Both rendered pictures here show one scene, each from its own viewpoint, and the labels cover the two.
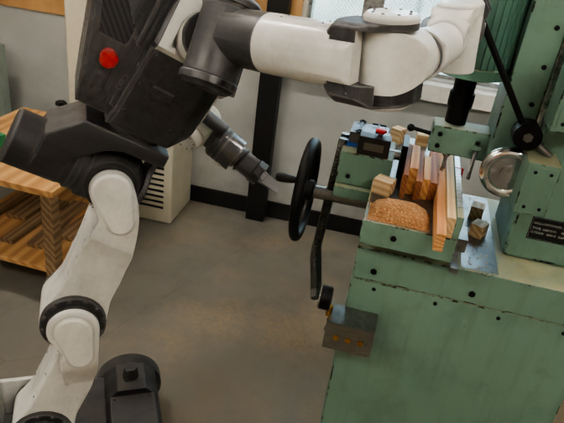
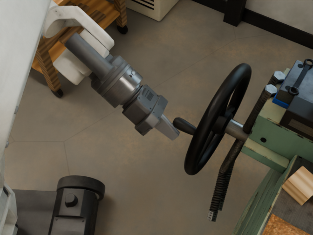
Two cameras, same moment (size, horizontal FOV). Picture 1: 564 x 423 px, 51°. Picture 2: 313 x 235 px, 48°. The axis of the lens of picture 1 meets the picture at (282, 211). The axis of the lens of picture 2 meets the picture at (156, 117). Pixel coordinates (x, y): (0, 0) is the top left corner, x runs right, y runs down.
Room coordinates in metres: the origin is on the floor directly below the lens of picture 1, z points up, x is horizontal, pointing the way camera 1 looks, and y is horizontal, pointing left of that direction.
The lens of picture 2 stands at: (1.02, -0.09, 1.51)
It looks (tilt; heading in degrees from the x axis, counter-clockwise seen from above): 58 degrees down; 23
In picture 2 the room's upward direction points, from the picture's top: straight up
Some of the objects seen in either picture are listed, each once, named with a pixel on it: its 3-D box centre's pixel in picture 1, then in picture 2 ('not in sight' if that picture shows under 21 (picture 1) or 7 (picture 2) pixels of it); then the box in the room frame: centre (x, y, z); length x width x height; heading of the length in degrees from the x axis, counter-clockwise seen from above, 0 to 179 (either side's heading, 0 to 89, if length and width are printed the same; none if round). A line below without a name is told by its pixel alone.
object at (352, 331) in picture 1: (349, 330); not in sight; (1.18, -0.21, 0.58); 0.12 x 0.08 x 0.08; 80
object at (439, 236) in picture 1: (439, 190); not in sight; (1.34, -0.38, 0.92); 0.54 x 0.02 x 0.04; 170
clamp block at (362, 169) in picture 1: (366, 161); (297, 117); (1.47, -0.21, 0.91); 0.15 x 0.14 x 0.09; 170
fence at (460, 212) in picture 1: (455, 174); not in sight; (1.43, -0.43, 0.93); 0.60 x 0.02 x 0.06; 170
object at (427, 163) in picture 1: (425, 176); not in sight; (1.39, -0.35, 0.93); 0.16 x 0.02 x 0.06; 170
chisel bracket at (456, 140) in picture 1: (457, 141); not in sight; (1.41, -0.41, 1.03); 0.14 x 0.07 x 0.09; 80
